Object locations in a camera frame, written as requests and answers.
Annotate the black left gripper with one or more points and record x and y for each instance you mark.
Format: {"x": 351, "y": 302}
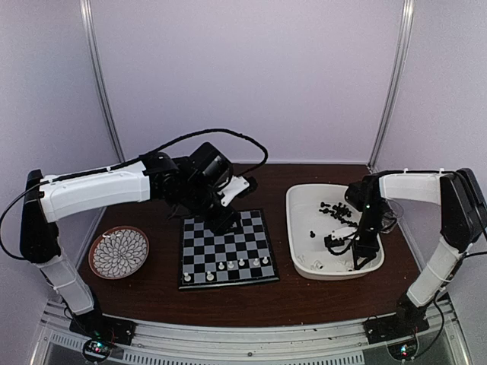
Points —
{"x": 220, "y": 225}

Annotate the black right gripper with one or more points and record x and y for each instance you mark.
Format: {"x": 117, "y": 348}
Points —
{"x": 364, "y": 249}

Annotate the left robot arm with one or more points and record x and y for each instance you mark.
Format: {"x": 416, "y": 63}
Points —
{"x": 204, "y": 183}

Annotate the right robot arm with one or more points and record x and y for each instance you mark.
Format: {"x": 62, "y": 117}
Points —
{"x": 448, "y": 211}

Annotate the cluster of white chess pieces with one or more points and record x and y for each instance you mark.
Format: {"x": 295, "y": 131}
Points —
{"x": 332, "y": 264}

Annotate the pile of black chess pieces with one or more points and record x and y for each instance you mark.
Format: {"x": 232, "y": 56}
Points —
{"x": 339, "y": 212}

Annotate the right circuit board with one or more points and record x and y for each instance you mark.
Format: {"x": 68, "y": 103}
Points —
{"x": 403, "y": 351}

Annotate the circuit board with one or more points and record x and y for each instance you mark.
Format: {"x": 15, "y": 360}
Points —
{"x": 403, "y": 351}
{"x": 94, "y": 350}

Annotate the left circuit board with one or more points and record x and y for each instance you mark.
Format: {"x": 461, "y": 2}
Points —
{"x": 94, "y": 350}

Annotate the white piece showing black base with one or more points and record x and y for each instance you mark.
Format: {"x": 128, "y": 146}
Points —
{"x": 317, "y": 265}

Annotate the black white chessboard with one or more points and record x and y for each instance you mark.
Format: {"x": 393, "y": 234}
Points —
{"x": 202, "y": 251}

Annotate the clear plastic cup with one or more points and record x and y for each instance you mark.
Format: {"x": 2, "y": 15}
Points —
{"x": 392, "y": 212}

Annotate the white plastic tub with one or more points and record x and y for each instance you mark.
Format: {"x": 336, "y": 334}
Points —
{"x": 302, "y": 214}

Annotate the patterned ceramic plate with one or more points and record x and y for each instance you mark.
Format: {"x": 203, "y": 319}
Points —
{"x": 118, "y": 253}

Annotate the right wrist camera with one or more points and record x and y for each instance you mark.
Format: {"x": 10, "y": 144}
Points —
{"x": 339, "y": 236}

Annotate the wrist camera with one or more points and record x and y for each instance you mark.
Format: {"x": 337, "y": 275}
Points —
{"x": 339, "y": 236}
{"x": 236, "y": 187}

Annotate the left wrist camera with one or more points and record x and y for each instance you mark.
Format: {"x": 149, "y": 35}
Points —
{"x": 236, "y": 187}

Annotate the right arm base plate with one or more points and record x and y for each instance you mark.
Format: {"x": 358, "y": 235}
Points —
{"x": 388, "y": 328}

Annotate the aluminium front rail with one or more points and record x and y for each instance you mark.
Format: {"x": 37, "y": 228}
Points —
{"x": 342, "y": 342}

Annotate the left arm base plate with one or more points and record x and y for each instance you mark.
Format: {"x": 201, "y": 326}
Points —
{"x": 105, "y": 328}

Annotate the left aluminium frame post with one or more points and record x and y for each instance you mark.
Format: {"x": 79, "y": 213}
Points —
{"x": 89, "y": 28}

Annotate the aluminium frame post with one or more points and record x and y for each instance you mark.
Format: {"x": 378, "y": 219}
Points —
{"x": 89, "y": 28}
{"x": 402, "y": 48}

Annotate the right aluminium frame post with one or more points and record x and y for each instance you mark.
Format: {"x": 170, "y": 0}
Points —
{"x": 402, "y": 48}

